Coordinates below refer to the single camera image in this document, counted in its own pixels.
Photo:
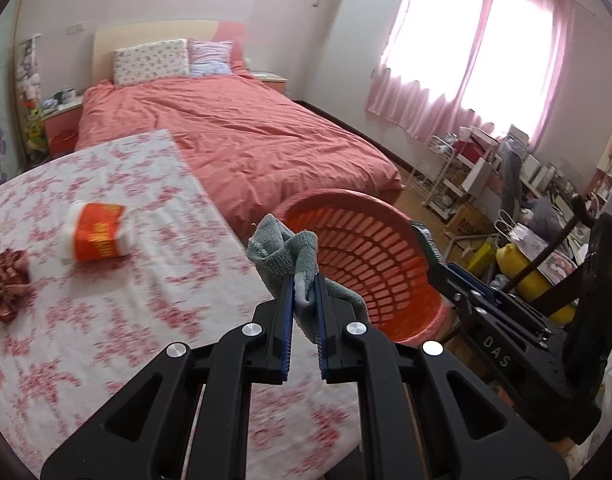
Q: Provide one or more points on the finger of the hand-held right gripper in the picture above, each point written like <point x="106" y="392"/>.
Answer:
<point x="460" y="285"/>

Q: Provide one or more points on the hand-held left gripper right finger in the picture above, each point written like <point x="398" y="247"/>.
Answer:
<point x="322" y="332"/>

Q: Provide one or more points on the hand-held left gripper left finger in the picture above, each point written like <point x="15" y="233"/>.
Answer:
<point x="285" y="332"/>

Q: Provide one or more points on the dark grey ribbed cloth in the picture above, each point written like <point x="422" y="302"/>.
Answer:
<point x="425" y="240"/>

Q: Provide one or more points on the grey sock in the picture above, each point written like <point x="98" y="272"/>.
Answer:
<point x="285" y="250"/>

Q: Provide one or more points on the orange plastic basket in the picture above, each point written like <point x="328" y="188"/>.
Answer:
<point x="370" y="260"/>

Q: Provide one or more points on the yellow plastic jug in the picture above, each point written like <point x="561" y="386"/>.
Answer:
<point x="525" y="270"/>

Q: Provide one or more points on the white paper bag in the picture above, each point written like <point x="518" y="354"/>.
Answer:
<point x="515" y="232"/>

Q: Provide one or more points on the white storage rack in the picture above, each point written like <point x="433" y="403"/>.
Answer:
<point x="465" y="170"/>

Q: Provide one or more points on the floral pink tablecloth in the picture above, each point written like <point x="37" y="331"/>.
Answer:
<point x="136" y="320"/>

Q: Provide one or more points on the bed with pink duvet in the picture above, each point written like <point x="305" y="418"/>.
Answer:
<point x="266" y="145"/>

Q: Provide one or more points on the orange and white packet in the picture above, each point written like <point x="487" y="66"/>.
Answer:
<point x="98" y="232"/>

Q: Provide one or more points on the pink curtain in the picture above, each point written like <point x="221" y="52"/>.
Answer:
<point x="465" y="40"/>

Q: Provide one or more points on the wooden bedside table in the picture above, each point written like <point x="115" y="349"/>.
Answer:
<point x="270" y="81"/>

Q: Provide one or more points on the brown striped scrunchie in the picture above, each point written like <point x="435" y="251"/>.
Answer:
<point x="8" y="285"/>

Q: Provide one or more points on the striped pillow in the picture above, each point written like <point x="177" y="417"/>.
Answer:
<point x="211" y="57"/>

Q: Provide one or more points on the floral pillow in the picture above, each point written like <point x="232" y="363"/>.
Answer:
<point x="151" y="62"/>

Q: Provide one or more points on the pink nightstand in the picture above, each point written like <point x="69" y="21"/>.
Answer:
<point x="61" y="127"/>

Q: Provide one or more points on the beige headboard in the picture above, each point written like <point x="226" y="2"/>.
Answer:
<point x="151" y="32"/>

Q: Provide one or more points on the hanging column of stuffed toys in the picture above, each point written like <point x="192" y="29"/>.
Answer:
<point x="31" y="95"/>

